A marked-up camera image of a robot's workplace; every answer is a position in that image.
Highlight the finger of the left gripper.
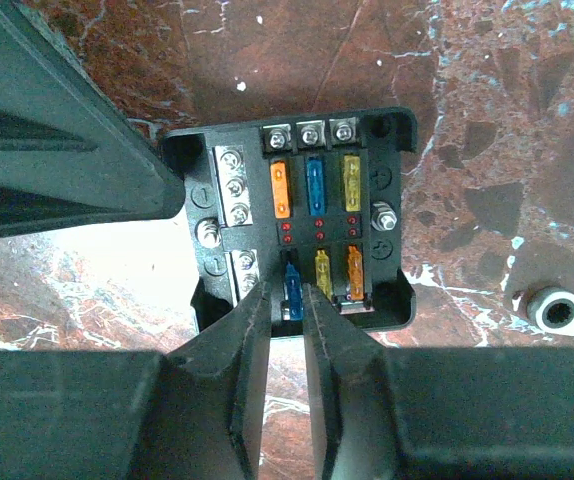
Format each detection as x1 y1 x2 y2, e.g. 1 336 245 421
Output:
0 1 185 238

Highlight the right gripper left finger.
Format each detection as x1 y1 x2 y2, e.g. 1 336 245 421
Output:
0 283 271 479

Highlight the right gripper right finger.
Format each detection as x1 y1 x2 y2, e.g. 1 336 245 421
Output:
303 285 574 479

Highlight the blue fuse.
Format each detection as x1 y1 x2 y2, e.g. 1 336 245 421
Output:
306 157 326 216
284 262 304 321

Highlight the small orange fuse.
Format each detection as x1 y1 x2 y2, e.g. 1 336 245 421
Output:
347 245 365 301

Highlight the yellow fuse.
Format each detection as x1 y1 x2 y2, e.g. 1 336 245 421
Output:
343 155 361 212
314 249 333 301

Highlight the orange fuse in box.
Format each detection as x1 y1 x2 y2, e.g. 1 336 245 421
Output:
270 159 291 219

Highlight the blue fuse in box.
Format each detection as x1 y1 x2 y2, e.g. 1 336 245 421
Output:
306 157 326 216

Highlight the yellow fuse in box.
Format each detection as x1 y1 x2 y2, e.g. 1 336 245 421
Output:
343 155 361 212

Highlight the silver wrench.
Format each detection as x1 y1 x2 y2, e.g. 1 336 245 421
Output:
526 287 574 337

